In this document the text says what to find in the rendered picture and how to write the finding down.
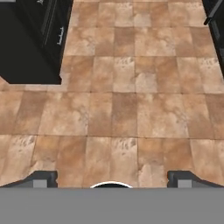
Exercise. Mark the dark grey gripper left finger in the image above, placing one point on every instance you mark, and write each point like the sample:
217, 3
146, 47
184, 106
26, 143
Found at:
43, 178

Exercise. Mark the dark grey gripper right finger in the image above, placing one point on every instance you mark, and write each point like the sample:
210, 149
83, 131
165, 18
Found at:
180, 178

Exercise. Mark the black round white-rimmed object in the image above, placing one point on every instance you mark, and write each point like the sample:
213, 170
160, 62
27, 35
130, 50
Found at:
111, 185

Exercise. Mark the black kitchen appliance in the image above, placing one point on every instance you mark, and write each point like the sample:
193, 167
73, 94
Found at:
29, 43

